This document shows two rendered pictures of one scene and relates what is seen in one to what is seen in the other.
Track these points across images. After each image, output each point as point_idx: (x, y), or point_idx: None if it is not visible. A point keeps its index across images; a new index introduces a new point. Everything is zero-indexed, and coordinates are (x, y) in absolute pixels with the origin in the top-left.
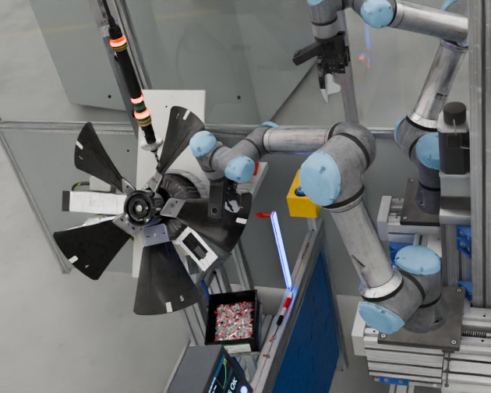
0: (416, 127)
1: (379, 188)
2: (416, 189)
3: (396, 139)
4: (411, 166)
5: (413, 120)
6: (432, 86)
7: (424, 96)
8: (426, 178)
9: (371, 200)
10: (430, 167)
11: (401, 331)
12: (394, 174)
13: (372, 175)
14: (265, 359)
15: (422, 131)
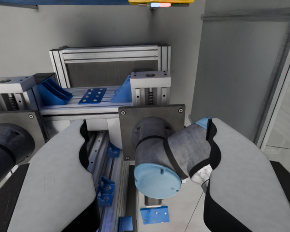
0: (192, 168)
1: (246, 36)
2: (150, 127)
3: (199, 124)
4: (252, 74)
5: (200, 171)
6: None
7: None
8: (136, 155)
9: (240, 26)
10: (134, 171)
11: None
12: (251, 55)
13: (255, 32)
14: None
15: (188, 171)
